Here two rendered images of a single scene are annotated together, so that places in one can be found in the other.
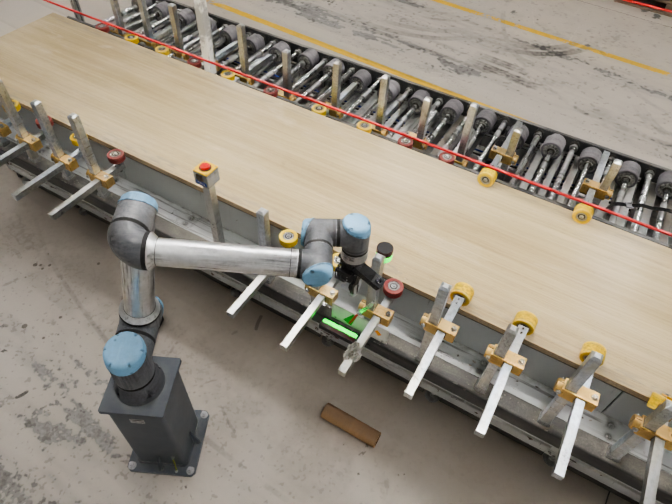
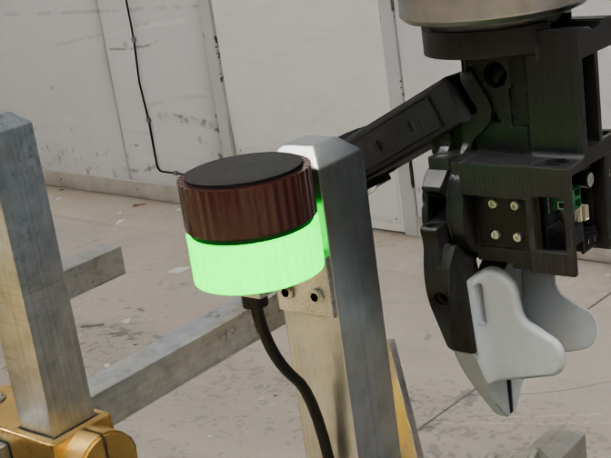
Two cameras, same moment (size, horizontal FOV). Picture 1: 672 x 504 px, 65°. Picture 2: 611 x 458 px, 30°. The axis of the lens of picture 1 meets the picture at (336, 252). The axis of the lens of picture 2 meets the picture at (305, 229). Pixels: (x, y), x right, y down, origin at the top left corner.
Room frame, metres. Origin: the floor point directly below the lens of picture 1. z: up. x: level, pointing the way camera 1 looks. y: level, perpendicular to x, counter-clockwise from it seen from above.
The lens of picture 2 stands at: (1.70, -0.03, 1.29)
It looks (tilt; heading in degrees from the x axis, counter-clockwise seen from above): 17 degrees down; 194
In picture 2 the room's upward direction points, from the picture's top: 8 degrees counter-clockwise
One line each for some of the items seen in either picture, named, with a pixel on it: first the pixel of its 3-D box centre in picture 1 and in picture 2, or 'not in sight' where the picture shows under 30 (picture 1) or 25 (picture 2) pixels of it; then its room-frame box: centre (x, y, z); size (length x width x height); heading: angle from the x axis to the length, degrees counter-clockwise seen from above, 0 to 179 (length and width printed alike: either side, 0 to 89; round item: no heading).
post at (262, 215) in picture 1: (265, 250); not in sight; (1.42, 0.29, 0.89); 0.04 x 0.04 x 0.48; 62
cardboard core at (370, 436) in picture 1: (350, 424); not in sight; (1.05, -0.13, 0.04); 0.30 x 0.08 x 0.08; 62
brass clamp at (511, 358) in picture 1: (504, 358); not in sight; (0.95, -0.61, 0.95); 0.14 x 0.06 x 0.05; 62
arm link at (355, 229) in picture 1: (355, 234); not in sight; (1.15, -0.06, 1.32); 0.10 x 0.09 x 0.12; 93
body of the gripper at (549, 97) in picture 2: (351, 266); (519, 141); (1.15, -0.06, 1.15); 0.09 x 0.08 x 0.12; 62
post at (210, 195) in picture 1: (215, 220); not in sight; (1.54, 0.52, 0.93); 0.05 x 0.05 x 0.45; 62
